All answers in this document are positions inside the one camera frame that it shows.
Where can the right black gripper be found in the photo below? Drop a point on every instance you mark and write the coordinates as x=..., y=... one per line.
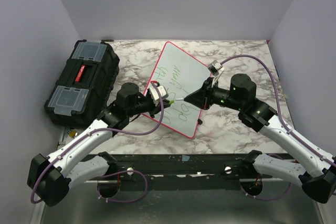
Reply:
x=202, y=97

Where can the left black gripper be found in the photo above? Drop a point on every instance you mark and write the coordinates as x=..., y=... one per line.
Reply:
x=155, y=109

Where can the pink-framed whiteboard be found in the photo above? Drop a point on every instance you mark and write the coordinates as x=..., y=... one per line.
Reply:
x=181, y=74

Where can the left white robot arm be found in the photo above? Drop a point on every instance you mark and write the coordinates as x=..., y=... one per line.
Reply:
x=51, y=177

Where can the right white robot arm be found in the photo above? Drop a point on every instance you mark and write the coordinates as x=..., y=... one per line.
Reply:
x=314, y=169

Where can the black plastic toolbox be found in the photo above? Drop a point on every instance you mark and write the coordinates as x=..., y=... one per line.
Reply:
x=83, y=88

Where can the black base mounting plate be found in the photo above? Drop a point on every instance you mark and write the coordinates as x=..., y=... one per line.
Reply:
x=136, y=172

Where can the yellow connector block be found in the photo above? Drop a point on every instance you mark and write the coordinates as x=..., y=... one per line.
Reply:
x=72, y=133

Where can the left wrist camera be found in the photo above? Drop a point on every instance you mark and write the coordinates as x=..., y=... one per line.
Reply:
x=157, y=91

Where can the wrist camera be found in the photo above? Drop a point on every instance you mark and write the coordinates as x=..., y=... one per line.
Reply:
x=157, y=91
x=216, y=69

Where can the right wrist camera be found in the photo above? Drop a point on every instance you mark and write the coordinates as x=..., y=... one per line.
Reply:
x=216, y=69

